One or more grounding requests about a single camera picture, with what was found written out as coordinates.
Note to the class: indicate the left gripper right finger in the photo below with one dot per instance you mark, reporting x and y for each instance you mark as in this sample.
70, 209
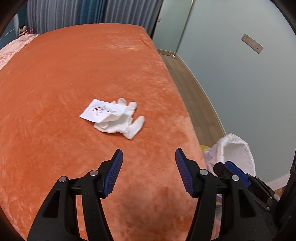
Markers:
241, 217

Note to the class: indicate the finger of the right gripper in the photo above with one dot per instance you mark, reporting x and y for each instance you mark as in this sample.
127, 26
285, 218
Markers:
264, 196

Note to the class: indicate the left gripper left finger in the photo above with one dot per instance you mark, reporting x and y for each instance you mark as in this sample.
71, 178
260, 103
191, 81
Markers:
57, 217

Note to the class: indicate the white cotton glove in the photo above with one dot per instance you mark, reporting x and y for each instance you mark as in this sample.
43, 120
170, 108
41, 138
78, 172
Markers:
125, 125

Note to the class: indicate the white lined trash bin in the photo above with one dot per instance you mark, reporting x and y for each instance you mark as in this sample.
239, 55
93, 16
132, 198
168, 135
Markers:
231, 148

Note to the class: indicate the white paper receipt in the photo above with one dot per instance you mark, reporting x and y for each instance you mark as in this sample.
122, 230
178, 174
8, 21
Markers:
101, 111

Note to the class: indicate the orange bed blanket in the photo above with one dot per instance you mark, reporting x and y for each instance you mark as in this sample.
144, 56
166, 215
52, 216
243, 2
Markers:
69, 99

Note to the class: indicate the pink floral duvet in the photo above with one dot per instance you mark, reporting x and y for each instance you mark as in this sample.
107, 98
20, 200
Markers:
8, 51

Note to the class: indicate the blue padded headboard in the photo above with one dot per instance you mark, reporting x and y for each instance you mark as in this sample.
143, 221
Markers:
11, 32

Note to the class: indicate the plush toy by headboard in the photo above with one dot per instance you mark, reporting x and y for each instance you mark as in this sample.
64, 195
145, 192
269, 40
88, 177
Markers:
23, 30

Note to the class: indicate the standing floor mirror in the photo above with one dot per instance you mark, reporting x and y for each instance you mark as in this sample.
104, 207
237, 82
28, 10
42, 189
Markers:
171, 24

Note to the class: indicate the grey blue curtains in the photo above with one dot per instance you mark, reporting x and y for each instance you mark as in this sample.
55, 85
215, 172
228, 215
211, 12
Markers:
45, 16

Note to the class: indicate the brown wall switch panel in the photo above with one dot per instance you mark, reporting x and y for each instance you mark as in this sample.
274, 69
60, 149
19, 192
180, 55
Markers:
252, 43

